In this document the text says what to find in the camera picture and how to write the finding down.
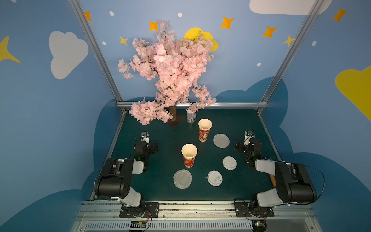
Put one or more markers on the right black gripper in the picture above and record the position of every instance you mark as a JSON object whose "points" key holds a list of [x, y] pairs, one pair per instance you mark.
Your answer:
{"points": [[240, 146]]}

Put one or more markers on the blue garden fork wooden handle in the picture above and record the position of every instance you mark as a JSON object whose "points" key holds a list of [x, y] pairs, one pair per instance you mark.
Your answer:
{"points": [[273, 181]]}

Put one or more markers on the white cup lid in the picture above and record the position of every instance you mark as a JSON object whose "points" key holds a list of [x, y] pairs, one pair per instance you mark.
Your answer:
{"points": [[229, 163], [215, 178]]}

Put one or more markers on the back aluminium frame bar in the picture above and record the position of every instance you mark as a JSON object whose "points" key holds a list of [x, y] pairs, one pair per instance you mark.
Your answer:
{"points": [[216, 105]]}

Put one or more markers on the pink cherry blossom tree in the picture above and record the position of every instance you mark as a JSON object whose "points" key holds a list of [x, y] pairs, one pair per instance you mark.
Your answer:
{"points": [[178, 65]]}

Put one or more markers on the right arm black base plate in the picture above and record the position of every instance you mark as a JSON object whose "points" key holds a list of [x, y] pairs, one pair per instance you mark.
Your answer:
{"points": [[247, 210]]}

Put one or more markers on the round leak-proof paper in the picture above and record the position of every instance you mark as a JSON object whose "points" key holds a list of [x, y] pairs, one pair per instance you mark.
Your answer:
{"points": [[221, 140], [182, 179]]}

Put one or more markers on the aluminium frame post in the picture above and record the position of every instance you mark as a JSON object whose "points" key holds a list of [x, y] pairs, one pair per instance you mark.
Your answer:
{"points": [[84, 23], [303, 31]]}

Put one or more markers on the right aluminium frame post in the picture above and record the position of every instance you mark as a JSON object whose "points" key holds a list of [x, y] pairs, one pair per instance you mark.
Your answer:
{"points": [[303, 31]]}

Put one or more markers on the aluminium front rail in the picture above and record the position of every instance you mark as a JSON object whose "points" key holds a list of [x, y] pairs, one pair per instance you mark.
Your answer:
{"points": [[193, 216]]}

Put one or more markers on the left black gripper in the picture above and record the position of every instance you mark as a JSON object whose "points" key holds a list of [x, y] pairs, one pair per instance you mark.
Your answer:
{"points": [[152, 147]]}

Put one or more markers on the small circuit board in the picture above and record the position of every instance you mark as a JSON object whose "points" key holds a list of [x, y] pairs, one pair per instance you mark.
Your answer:
{"points": [[259, 226], [137, 225]]}

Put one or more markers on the red paper cup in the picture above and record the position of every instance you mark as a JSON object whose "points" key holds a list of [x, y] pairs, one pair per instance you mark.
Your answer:
{"points": [[189, 152], [204, 129]]}

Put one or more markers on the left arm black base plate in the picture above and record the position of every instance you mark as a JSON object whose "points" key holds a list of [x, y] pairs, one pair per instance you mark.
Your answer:
{"points": [[142, 211]]}

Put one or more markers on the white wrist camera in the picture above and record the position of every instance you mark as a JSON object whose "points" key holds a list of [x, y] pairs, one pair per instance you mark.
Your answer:
{"points": [[145, 137], [249, 134]]}

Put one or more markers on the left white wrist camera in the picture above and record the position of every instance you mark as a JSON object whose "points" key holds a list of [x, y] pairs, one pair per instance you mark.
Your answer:
{"points": [[145, 137]]}

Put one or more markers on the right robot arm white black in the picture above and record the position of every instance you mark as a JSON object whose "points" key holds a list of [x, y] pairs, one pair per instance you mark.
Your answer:
{"points": [[293, 184]]}

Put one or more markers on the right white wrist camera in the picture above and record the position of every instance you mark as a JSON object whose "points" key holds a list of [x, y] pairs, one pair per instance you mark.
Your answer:
{"points": [[249, 134]]}

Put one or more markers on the silver tin can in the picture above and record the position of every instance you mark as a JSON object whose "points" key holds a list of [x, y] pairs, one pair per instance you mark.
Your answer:
{"points": [[191, 117]]}

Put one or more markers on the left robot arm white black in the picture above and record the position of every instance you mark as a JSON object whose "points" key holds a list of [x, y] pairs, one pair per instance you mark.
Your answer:
{"points": [[115, 179]]}

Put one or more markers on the left aluminium frame post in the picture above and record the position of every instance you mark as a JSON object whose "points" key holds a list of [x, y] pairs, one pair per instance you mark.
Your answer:
{"points": [[84, 23]]}

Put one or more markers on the right small circuit board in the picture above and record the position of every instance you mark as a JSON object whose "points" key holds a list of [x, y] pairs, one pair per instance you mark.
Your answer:
{"points": [[259, 226]]}

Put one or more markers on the brown square tree base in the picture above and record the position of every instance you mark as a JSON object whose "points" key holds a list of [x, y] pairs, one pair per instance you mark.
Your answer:
{"points": [[174, 123]]}

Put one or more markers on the left small circuit board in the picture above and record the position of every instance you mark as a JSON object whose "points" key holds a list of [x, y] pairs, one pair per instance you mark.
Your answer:
{"points": [[137, 225]]}

